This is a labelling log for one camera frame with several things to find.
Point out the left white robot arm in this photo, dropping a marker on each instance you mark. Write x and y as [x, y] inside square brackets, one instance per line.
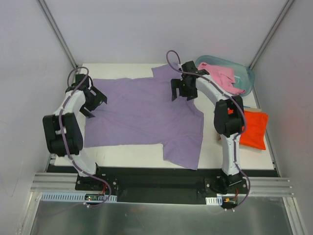
[62, 132]

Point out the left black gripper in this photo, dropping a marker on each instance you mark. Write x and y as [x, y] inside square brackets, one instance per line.
[94, 101]

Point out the folded orange t shirt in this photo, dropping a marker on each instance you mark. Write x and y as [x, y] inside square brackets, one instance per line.
[254, 136]

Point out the left white cable duct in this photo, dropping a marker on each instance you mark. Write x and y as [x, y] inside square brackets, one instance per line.
[77, 197]

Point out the right aluminium frame post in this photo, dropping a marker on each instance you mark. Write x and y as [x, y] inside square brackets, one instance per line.
[273, 29]

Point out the right white cable duct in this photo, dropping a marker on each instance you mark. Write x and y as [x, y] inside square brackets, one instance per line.
[214, 201]

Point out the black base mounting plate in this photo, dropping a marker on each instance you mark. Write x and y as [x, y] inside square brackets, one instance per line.
[170, 196]

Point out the pink t shirt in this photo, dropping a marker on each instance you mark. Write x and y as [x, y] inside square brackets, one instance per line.
[223, 76]

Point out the purple t shirt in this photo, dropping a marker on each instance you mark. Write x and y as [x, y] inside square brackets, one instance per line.
[142, 111]

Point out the aluminium frame post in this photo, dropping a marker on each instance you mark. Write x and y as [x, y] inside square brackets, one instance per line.
[273, 29]
[56, 31]

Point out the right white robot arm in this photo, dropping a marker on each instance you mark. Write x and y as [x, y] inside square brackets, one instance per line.
[229, 119]

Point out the left aluminium frame post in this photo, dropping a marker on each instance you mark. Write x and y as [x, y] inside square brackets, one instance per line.
[56, 31]

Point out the clear blue plastic bin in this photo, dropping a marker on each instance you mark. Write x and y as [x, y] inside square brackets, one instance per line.
[244, 76]

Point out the white cable duct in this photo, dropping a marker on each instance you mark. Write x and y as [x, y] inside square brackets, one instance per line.
[214, 201]
[77, 197]

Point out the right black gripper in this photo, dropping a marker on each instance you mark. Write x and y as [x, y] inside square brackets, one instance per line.
[182, 86]

